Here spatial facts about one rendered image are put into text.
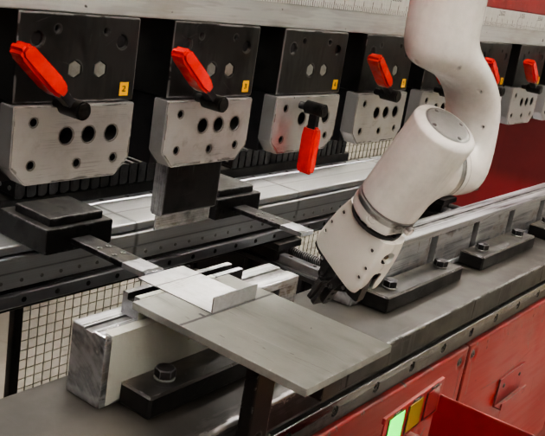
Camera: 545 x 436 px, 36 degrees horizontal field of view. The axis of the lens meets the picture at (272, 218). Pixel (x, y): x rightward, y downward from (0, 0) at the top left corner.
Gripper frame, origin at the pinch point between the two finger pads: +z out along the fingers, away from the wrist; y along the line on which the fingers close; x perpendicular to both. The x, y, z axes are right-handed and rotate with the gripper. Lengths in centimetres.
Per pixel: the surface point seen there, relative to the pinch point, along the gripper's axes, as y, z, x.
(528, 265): 6, 20, -80
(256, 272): 9.9, 7.8, 1.8
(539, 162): 61, 51, -184
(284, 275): 7.9, 6.8, -1.8
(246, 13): 21.4, -30.3, 16.6
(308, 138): 13.2, -17.0, 4.2
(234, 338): -7.2, -6.0, 23.4
